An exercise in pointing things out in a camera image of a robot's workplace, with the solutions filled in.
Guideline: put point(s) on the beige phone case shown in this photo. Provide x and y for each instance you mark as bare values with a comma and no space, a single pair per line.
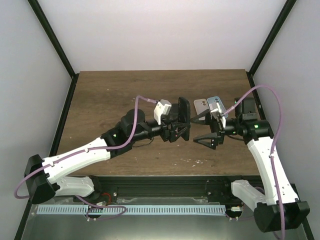
200,105

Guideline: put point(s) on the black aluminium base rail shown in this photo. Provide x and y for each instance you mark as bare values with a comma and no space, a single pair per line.
214,188

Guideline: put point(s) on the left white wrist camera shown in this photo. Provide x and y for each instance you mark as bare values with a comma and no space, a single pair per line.
162,108

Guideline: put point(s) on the left black frame post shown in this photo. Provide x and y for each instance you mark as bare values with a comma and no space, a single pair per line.
41,16

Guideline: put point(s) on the light blue slotted cable duct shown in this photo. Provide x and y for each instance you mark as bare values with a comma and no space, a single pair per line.
201,210

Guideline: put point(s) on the black frame post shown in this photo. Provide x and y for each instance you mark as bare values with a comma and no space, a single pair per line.
41,16
280,20

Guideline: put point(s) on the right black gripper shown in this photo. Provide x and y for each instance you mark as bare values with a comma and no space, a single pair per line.
218,131

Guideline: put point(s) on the right black frame post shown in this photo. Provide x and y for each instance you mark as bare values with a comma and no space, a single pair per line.
280,20

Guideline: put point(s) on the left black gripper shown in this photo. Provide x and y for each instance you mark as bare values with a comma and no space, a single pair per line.
171,135

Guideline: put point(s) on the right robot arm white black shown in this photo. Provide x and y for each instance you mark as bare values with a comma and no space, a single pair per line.
279,206

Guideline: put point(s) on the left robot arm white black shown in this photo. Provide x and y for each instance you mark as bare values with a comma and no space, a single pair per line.
48,177

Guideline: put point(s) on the black phone case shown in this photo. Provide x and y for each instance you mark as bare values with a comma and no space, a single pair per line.
184,111

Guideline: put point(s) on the light blue phone case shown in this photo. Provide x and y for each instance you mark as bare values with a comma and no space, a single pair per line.
216,103

